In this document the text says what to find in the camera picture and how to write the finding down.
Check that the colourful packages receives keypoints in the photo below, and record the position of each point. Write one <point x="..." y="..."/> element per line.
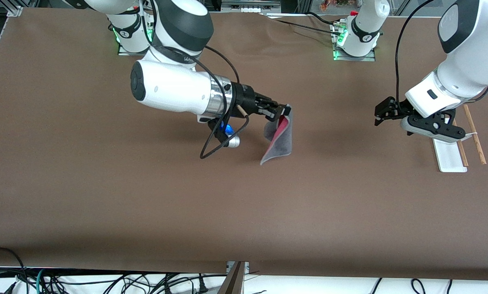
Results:
<point x="333" y="4"/>

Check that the grey microfibre towel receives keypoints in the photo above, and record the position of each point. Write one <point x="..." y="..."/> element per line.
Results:
<point x="280" y="143"/>

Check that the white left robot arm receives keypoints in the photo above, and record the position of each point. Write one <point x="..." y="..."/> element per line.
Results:
<point x="468" y="65"/>

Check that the silver aluminium frame profile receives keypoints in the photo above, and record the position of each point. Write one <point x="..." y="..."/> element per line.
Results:
<point x="14" y="8"/>

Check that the silver metal table bracket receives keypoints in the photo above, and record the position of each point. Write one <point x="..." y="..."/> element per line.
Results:
<point x="246" y="267"/>

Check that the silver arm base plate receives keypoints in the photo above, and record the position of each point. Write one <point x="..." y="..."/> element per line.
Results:
<point x="362" y="59"/>
<point x="134" y="53"/>

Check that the brown wooden beam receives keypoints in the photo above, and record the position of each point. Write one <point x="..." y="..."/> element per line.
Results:
<point x="231" y="283"/>

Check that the brown table cover sheet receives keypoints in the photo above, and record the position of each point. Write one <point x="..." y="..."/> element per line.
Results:
<point x="268" y="204"/>

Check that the grey metal rail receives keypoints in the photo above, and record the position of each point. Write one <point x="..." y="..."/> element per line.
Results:
<point x="250" y="8"/>

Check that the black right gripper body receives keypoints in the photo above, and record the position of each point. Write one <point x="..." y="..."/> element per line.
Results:
<point x="245" y="97"/>

